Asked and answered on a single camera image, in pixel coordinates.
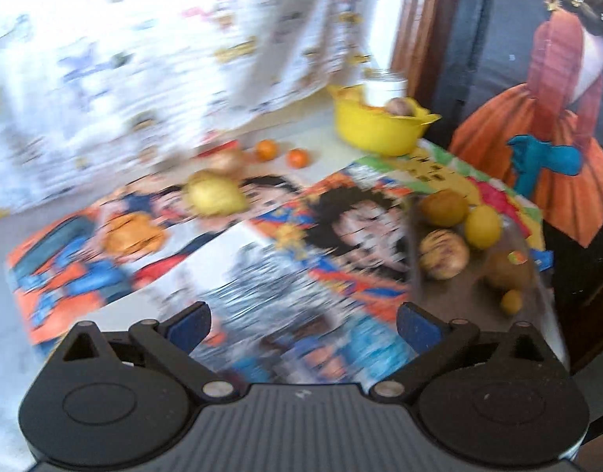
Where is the striped pepino melon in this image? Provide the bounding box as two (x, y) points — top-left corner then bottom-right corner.
(419, 229), (470, 280)

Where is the round yellow lemon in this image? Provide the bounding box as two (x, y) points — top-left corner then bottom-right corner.
(463, 205), (502, 251)

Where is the yellow orange mango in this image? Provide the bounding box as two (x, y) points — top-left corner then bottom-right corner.
(419, 189), (470, 228)

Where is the small orange tangerine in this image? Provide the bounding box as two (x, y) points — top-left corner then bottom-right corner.
(253, 140), (279, 162)
(286, 148), (311, 170)

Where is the metal tray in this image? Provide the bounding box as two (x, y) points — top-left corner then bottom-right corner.
(403, 193), (569, 365)

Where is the cartoon drawing table mat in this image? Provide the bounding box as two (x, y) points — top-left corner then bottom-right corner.
(8, 149), (552, 386)

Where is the green yellow mango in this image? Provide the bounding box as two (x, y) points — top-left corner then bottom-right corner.
(184, 170), (249, 218)

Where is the yellow plastic bowl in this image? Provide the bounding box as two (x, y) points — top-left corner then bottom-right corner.
(327, 85), (441, 157)

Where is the white foam cup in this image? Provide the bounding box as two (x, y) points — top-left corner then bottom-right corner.
(362, 72), (408, 108)

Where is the yellow apple in bowl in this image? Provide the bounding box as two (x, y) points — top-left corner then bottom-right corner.
(337, 85), (364, 103)

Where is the cartoon print white cloth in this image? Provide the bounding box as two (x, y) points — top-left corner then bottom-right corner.
(0, 0), (360, 218)

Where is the painted lady poster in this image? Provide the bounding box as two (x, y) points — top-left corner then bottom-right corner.
(450, 0), (603, 247)

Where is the wooden door frame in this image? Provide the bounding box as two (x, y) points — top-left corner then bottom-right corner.
(390, 0), (459, 108)

